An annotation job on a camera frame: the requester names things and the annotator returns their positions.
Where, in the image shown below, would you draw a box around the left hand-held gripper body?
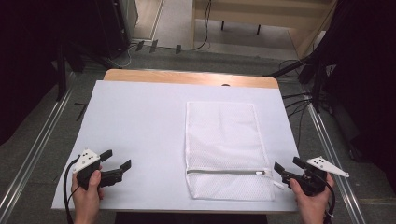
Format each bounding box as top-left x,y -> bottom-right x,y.
72,148 -> 124,191

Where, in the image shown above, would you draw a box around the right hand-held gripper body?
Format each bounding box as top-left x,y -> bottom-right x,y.
281,156 -> 350,197

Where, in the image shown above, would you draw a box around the white mesh laundry bag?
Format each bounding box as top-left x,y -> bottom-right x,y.
184,101 -> 285,202

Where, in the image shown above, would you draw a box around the person's right hand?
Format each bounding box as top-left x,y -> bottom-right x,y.
289,174 -> 336,217

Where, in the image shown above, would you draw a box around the person's left hand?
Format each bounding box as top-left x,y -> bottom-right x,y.
70,169 -> 106,218

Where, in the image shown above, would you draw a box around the white table sheet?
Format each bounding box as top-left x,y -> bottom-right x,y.
50,79 -> 302,214

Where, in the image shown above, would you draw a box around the wooden table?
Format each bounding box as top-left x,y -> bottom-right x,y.
103,68 -> 280,90

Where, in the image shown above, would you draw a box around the black curtain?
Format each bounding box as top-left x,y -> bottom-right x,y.
0,0 -> 132,147
306,0 -> 396,189

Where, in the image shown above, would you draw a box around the black cabinet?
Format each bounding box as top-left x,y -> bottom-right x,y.
92,0 -> 140,59

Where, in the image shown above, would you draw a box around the light wooden furniture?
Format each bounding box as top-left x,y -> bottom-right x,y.
191,0 -> 339,60

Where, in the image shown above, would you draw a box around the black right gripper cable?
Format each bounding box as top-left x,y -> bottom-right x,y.
321,176 -> 337,224

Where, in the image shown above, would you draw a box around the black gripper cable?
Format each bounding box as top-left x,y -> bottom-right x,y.
321,176 -> 337,224
63,157 -> 81,224

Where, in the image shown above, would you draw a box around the metal floor rail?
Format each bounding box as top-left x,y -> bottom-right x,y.
0,88 -> 75,220
306,101 -> 367,224

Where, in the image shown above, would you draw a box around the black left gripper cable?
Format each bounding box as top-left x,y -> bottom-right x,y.
63,157 -> 81,224

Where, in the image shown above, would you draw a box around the black floor cables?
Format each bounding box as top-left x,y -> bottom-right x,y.
280,59 -> 313,151

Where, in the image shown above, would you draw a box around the white floor cable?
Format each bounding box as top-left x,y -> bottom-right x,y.
106,44 -> 138,69

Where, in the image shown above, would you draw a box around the black hanging cable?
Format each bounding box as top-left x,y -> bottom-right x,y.
181,0 -> 213,51

